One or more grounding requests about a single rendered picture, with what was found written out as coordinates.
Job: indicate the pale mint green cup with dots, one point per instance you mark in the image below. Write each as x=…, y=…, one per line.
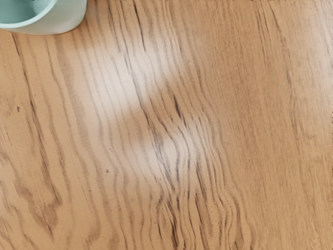
x=59, y=18

